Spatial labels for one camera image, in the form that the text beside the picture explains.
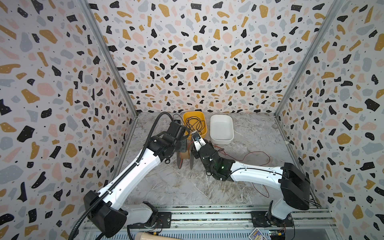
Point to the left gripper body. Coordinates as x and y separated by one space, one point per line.
181 146

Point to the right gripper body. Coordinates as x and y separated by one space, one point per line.
197 151

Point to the black cable spool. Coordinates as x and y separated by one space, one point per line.
185 153

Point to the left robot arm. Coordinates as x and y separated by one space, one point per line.
105 207

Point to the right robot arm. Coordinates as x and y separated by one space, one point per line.
294 186

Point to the yellow plastic bin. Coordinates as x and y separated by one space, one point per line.
196 121

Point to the white plastic bin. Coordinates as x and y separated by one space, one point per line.
221 129

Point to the colourful sticker card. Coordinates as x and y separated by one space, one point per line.
257 234

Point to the beige cylinder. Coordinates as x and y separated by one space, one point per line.
148 236

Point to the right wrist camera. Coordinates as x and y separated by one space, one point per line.
198 141

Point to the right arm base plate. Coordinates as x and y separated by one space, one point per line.
262 219

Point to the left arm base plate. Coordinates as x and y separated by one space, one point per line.
159 220

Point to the aluminium mounting rail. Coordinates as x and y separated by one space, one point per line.
227 218

